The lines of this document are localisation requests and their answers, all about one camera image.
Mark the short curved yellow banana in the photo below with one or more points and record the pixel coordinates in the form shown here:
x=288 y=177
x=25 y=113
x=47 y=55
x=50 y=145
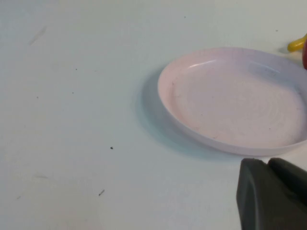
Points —
x=296 y=45

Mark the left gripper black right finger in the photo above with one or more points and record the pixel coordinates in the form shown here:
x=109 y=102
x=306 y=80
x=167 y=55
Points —
x=291 y=177

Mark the pink round plate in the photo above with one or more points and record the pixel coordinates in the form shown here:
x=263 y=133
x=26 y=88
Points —
x=230 y=103

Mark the red apple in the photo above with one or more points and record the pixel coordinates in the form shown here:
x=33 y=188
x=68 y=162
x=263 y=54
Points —
x=305 y=56

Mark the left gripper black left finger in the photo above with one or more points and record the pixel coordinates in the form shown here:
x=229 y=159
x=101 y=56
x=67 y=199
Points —
x=259 y=196

